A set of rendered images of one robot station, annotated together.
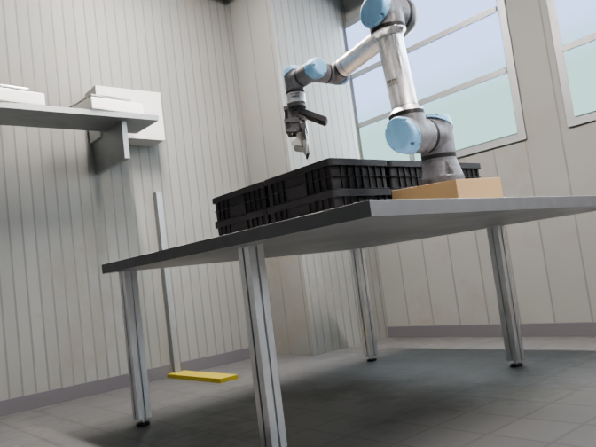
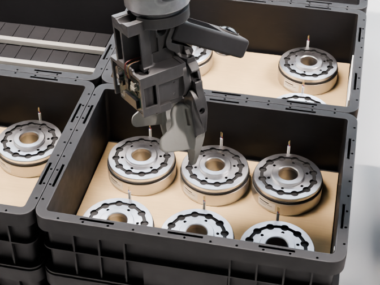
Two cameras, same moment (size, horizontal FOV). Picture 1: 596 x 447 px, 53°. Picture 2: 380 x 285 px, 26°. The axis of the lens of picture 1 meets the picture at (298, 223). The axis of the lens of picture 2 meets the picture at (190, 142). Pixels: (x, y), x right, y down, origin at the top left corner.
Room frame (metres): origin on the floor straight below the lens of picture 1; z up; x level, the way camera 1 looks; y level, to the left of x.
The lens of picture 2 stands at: (1.60, 0.43, 1.68)
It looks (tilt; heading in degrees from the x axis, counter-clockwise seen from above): 40 degrees down; 321
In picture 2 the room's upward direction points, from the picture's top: straight up
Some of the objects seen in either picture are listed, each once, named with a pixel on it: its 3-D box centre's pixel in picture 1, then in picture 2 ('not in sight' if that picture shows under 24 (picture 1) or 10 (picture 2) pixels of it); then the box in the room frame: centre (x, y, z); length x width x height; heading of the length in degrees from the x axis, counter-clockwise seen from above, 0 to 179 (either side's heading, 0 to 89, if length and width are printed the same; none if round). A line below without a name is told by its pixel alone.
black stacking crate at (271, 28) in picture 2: (380, 186); (239, 74); (2.44, -0.35, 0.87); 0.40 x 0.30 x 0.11; 39
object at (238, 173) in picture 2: not in sight; (215, 168); (2.29, -0.17, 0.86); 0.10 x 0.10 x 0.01
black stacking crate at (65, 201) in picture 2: (325, 186); (206, 194); (2.25, -0.12, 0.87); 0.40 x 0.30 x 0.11; 39
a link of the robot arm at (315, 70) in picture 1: (314, 72); not in sight; (2.20, -0.13, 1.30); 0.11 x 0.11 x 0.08; 42
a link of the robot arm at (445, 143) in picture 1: (434, 135); not in sight; (1.98, -0.50, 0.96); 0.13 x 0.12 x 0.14; 132
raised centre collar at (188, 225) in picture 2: not in sight; (196, 233); (2.20, -0.07, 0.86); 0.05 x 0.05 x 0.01
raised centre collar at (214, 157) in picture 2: not in sight; (215, 165); (2.29, -0.17, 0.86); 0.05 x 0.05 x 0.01
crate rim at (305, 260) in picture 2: (324, 174); (206, 168); (2.25, -0.12, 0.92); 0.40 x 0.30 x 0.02; 39
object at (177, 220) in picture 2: not in sight; (196, 236); (2.20, -0.07, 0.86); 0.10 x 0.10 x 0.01
